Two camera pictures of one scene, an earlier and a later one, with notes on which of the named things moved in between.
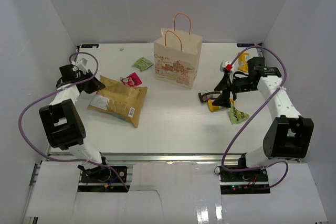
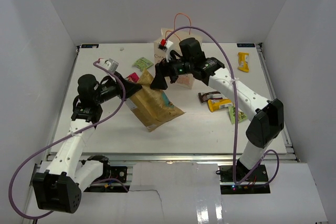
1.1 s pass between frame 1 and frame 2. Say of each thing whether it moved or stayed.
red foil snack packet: stayed
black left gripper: moved
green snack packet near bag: stayed
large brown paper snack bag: moved
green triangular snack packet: stayed
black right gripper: moved
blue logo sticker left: stayed
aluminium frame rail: stayed
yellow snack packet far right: stayed
